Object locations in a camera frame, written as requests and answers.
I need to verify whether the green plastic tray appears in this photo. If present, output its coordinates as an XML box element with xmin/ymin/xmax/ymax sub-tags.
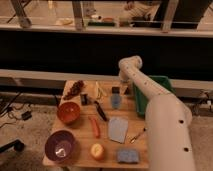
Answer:
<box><xmin>133</xmin><ymin>75</ymin><xmax>174</xmax><ymax>118</ymax></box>

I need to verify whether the bunch of dark grapes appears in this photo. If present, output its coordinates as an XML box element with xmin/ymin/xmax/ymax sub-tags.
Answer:
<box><xmin>63</xmin><ymin>80</ymin><xmax>84</xmax><ymax>100</ymax></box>

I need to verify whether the black handled knife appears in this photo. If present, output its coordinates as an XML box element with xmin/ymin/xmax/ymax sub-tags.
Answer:
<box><xmin>94</xmin><ymin>101</ymin><xmax>108</xmax><ymax>121</ymax></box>

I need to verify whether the black binder clip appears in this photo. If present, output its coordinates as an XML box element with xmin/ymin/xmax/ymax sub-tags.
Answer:
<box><xmin>80</xmin><ymin>93</ymin><xmax>91</xmax><ymax>105</ymax></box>

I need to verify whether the black eraser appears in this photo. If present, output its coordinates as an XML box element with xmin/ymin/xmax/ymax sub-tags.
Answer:
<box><xmin>111</xmin><ymin>87</ymin><xmax>120</xmax><ymax>94</ymax></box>

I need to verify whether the black power adapter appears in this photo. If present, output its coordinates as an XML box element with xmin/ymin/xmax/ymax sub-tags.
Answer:
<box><xmin>21</xmin><ymin>111</ymin><xmax>32</xmax><ymax>121</ymax></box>

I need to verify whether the metal spoon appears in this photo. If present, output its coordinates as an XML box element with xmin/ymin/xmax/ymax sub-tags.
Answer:
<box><xmin>130</xmin><ymin>127</ymin><xmax>147</xmax><ymax>144</ymax></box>

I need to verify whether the light blue cloth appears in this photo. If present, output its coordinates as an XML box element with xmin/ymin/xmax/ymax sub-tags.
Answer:
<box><xmin>108</xmin><ymin>117</ymin><xmax>128</xmax><ymax>143</ymax></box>

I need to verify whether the blue sponge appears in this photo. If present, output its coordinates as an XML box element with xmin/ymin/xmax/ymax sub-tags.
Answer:
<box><xmin>117</xmin><ymin>149</ymin><xmax>139</xmax><ymax>164</ymax></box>

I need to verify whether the orange carrot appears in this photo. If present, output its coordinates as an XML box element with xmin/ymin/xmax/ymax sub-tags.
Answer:
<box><xmin>88</xmin><ymin>117</ymin><xmax>100</xmax><ymax>138</ymax></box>

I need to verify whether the peeled banana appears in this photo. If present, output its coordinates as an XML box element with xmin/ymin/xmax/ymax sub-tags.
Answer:
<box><xmin>94</xmin><ymin>81</ymin><xmax>107</xmax><ymax>99</ymax></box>

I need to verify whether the orange red bowl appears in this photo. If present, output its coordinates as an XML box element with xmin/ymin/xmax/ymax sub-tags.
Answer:
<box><xmin>57</xmin><ymin>102</ymin><xmax>80</xmax><ymax>124</ymax></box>

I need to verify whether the small blue cup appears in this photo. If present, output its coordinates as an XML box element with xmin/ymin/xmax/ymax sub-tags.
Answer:
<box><xmin>111</xmin><ymin>94</ymin><xmax>121</xmax><ymax>109</ymax></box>

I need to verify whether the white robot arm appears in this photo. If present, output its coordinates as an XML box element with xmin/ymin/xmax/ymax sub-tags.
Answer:
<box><xmin>118</xmin><ymin>56</ymin><xmax>196</xmax><ymax>171</ymax></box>

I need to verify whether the purple bowl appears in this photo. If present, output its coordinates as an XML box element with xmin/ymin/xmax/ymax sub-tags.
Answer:
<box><xmin>45</xmin><ymin>130</ymin><xmax>77</xmax><ymax>163</ymax></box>

